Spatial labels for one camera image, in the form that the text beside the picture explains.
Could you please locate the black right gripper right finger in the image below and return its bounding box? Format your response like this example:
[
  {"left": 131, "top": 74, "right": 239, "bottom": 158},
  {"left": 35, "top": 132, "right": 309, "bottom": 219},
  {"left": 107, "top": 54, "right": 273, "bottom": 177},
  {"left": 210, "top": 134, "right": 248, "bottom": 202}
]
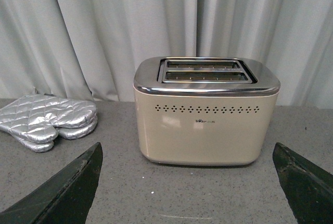
[{"left": 273, "top": 143, "right": 332, "bottom": 223}]

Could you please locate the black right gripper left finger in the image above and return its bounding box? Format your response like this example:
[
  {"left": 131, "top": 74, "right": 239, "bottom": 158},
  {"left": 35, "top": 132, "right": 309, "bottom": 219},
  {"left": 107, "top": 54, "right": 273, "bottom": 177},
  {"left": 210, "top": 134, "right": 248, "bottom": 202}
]
[{"left": 1, "top": 142, "right": 103, "bottom": 223}]

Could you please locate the cream toaster with chrome top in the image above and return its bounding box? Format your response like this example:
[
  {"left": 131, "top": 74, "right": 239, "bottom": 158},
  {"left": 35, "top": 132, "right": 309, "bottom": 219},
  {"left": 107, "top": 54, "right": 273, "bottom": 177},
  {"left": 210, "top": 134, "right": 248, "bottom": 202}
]
[{"left": 133, "top": 57, "right": 280, "bottom": 166}]

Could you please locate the lower silver quilted oven mitt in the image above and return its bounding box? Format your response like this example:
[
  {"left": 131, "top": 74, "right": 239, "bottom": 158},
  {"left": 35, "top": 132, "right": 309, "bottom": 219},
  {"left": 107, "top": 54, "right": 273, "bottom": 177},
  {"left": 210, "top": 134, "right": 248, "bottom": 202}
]
[{"left": 8, "top": 115, "right": 98, "bottom": 153}]

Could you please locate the silver quilted oven mitt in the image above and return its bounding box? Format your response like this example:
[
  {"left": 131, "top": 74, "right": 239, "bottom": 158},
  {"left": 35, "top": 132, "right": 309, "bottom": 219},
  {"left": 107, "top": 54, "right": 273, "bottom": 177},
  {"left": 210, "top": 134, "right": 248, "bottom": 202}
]
[
  {"left": 8, "top": 115, "right": 98, "bottom": 153},
  {"left": 1, "top": 94, "right": 97, "bottom": 144}
]

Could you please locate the upper silver quilted oven mitt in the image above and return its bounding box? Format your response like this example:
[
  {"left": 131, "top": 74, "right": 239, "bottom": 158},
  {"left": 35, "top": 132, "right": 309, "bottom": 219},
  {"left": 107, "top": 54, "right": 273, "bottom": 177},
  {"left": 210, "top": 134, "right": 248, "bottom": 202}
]
[{"left": 1, "top": 94, "right": 97, "bottom": 144}]

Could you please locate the grey curtain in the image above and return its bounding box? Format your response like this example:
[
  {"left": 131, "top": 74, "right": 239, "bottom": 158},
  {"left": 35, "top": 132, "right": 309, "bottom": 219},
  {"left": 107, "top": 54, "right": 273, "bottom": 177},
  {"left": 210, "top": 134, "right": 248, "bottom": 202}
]
[{"left": 1, "top": 0, "right": 332, "bottom": 109}]

